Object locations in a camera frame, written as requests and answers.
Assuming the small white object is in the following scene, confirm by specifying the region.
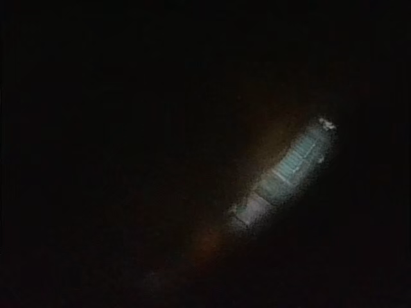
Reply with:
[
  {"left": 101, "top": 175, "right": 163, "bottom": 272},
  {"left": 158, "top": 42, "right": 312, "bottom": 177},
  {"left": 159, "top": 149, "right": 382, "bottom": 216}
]
[{"left": 317, "top": 117, "right": 338, "bottom": 131}]

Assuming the pale grey box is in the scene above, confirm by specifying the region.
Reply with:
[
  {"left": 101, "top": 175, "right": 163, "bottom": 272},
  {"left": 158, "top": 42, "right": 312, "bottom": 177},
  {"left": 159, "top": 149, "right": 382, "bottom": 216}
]
[{"left": 231, "top": 194, "right": 275, "bottom": 228}]

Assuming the teal slatted panel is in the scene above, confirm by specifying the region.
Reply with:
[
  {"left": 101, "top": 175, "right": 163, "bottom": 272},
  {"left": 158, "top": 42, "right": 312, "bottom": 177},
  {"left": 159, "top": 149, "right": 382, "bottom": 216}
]
[{"left": 273, "top": 127, "right": 329, "bottom": 182}]

